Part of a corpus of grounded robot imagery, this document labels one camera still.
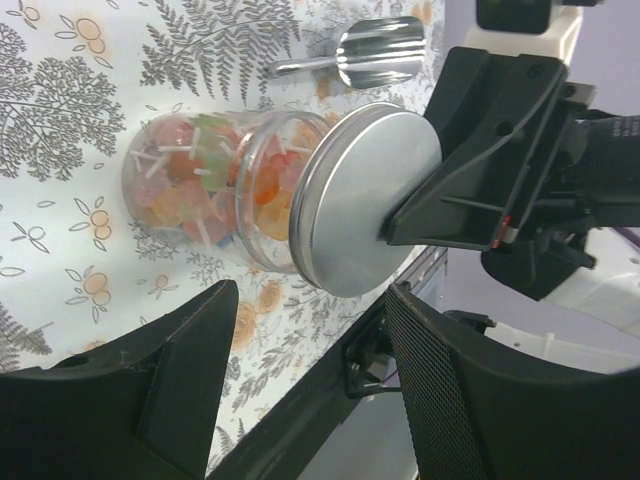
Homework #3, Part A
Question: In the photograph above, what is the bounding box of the aluminium frame rail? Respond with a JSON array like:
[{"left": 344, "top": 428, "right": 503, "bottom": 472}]
[{"left": 395, "top": 247, "right": 448, "bottom": 311}]

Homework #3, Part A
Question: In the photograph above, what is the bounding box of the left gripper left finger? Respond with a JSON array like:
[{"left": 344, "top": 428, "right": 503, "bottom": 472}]
[{"left": 1, "top": 280, "right": 239, "bottom": 479}]

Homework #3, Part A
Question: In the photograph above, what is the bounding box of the clear glass jar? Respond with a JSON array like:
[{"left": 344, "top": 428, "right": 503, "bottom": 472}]
[{"left": 121, "top": 110, "right": 338, "bottom": 274}]

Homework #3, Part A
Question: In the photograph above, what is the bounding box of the floral table mat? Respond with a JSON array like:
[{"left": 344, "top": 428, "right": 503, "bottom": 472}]
[{"left": 1, "top": 1, "right": 445, "bottom": 479}]

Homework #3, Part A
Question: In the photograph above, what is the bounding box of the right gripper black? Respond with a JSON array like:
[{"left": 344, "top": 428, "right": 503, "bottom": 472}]
[{"left": 383, "top": 47, "right": 639, "bottom": 300}]

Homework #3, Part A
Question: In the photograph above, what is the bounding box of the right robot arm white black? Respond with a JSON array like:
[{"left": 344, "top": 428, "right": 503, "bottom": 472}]
[{"left": 383, "top": 47, "right": 639, "bottom": 336}]

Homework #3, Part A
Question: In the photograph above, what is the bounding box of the metal candy scoop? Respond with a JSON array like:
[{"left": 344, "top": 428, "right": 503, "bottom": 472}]
[{"left": 267, "top": 16, "right": 427, "bottom": 90}]

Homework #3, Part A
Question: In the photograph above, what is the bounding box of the round metal jar lid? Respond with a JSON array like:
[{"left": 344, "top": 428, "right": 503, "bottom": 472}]
[{"left": 289, "top": 102, "right": 442, "bottom": 298}]

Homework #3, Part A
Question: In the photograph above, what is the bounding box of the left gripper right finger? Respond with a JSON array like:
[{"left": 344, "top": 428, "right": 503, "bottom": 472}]
[{"left": 385, "top": 285, "right": 639, "bottom": 479}]

